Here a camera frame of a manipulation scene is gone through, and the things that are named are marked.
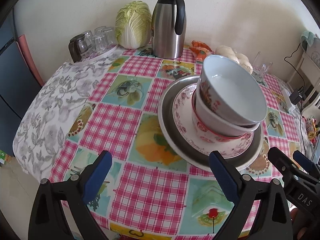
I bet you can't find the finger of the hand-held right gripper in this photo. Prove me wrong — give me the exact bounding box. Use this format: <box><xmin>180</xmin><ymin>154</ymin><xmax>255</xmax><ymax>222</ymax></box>
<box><xmin>267</xmin><ymin>147</ymin><xmax>300</xmax><ymax>193</ymax></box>
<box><xmin>293</xmin><ymin>151</ymin><xmax>320</xmax><ymax>180</ymax></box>

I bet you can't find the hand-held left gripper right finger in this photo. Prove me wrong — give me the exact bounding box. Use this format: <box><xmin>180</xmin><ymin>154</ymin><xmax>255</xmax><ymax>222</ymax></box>
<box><xmin>209</xmin><ymin>151</ymin><xmax>293</xmax><ymax>240</ymax></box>

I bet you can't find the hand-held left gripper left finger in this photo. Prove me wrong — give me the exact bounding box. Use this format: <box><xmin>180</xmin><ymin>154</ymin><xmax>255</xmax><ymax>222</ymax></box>
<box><xmin>28</xmin><ymin>150</ymin><xmax>113</xmax><ymax>240</ymax></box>

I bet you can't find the strawberry print bowl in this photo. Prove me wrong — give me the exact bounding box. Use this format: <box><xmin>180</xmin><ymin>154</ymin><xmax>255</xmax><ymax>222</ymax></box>
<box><xmin>191</xmin><ymin>90</ymin><xmax>253</xmax><ymax>143</ymax></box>

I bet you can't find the small white bowl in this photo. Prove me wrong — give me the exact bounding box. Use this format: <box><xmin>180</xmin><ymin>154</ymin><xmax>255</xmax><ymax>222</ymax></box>
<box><xmin>195</xmin><ymin>87</ymin><xmax>260</xmax><ymax>137</ymax></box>

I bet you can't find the round pink floral plate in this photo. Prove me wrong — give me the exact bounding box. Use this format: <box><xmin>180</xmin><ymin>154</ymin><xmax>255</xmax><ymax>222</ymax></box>
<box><xmin>172</xmin><ymin>82</ymin><xmax>254</xmax><ymax>158</ymax></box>

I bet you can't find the light blue bowl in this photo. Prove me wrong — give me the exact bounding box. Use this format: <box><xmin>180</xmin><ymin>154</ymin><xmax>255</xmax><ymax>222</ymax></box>
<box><xmin>197</xmin><ymin>54</ymin><xmax>268</xmax><ymax>127</ymax></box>

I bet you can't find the round stainless steel plate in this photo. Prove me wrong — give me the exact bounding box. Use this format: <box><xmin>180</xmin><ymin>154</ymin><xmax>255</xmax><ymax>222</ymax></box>
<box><xmin>157</xmin><ymin>75</ymin><xmax>264</xmax><ymax>172</ymax></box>

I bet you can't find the person's right hand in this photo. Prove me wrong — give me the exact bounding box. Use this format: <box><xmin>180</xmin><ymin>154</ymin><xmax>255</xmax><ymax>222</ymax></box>
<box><xmin>291</xmin><ymin>206</ymin><xmax>320</xmax><ymax>240</ymax></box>

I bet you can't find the yellow snack packet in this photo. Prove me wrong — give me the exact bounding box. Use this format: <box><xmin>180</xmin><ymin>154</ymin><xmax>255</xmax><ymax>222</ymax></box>
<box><xmin>302</xmin><ymin>116</ymin><xmax>319</xmax><ymax>140</ymax></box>

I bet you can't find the pink checked tablecloth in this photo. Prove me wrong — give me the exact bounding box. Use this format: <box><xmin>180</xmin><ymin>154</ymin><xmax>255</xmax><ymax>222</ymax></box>
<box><xmin>49</xmin><ymin>44</ymin><xmax>310</xmax><ymax>240</ymax></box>

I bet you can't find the white power strip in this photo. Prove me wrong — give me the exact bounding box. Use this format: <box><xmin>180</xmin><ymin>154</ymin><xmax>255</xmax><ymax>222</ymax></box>
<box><xmin>282</xmin><ymin>89</ymin><xmax>296</xmax><ymax>112</ymax></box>

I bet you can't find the black charger adapter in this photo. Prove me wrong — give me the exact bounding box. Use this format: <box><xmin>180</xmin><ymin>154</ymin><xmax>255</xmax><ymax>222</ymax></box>
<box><xmin>290</xmin><ymin>87</ymin><xmax>304</xmax><ymax>104</ymax></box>

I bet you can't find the clear glass mug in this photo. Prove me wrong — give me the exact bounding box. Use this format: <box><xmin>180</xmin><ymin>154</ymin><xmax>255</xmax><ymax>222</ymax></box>
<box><xmin>252</xmin><ymin>52</ymin><xmax>273</xmax><ymax>82</ymax></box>

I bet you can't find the small green box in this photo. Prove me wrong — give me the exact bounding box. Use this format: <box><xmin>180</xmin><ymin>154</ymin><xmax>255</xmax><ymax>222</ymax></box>
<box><xmin>0</xmin><ymin>150</ymin><xmax>12</xmax><ymax>166</ymax></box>

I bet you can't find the steamed bun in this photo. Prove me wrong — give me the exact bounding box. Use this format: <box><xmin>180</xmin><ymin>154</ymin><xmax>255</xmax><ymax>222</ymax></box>
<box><xmin>215</xmin><ymin>45</ymin><xmax>237</xmax><ymax>62</ymax></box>
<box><xmin>240</xmin><ymin>62</ymin><xmax>253</xmax><ymax>74</ymax></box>
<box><xmin>235</xmin><ymin>53</ymin><xmax>250</xmax><ymax>66</ymax></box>

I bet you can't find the white chair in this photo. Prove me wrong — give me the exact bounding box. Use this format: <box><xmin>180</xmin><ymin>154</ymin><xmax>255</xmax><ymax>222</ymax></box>
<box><xmin>286</xmin><ymin>51</ymin><xmax>320</xmax><ymax>110</ymax></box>

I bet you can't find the grey printed cushion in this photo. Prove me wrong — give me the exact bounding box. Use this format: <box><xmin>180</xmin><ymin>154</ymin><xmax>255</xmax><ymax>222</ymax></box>
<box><xmin>306</xmin><ymin>39</ymin><xmax>320</xmax><ymax>64</ymax></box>

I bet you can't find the white round tray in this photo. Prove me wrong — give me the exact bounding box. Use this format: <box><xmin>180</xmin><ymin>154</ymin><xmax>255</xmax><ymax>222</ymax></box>
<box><xmin>72</xmin><ymin>44</ymin><xmax>120</xmax><ymax>66</ymax></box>

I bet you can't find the teal cloth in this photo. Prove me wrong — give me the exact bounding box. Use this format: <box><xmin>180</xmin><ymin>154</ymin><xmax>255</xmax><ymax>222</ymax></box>
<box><xmin>301</xmin><ymin>30</ymin><xmax>319</xmax><ymax>48</ymax></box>

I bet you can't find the orange snack packet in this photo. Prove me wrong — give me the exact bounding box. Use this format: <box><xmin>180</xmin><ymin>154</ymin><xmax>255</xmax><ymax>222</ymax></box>
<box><xmin>189</xmin><ymin>40</ymin><xmax>212</xmax><ymax>61</ymax></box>

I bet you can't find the dark blue cabinet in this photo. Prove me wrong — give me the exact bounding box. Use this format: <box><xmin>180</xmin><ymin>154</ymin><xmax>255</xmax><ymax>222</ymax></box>
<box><xmin>0</xmin><ymin>12</ymin><xmax>43</xmax><ymax>150</ymax></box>

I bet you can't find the pink board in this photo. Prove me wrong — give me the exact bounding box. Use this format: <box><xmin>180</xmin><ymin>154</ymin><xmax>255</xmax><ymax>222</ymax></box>
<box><xmin>17</xmin><ymin>34</ymin><xmax>46</xmax><ymax>87</ymax></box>

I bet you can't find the napa cabbage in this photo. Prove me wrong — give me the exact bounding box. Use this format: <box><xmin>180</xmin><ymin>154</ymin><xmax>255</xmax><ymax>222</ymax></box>
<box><xmin>115</xmin><ymin>1</ymin><xmax>153</xmax><ymax>49</ymax></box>

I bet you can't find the stainless steel thermos jug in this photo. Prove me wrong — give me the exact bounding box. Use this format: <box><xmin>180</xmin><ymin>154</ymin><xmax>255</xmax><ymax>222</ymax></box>
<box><xmin>151</xmin><ymin>0</ymin><xmax>187</xmax><ymax>59</ymax></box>

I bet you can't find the black charging cable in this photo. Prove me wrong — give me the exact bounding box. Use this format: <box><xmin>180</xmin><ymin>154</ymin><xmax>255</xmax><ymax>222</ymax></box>
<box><xmin>299</xmin><ymin>100</ymin><xmax>307</xmax><ymax>152</ymax></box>

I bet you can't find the black wall cable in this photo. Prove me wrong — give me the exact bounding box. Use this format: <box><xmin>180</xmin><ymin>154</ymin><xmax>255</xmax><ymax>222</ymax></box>
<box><xmin>284</xmin><ymin>42</ymin><xmax>307</xmax><ymax>90</ymax></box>

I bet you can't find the glass pitcher with brown handle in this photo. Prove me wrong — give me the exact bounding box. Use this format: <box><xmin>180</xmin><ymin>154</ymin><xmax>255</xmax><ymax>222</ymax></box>
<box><xmin>69</xmin><ymin>31</ymin><xmax>94</xmax><ymax>63</ymax></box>

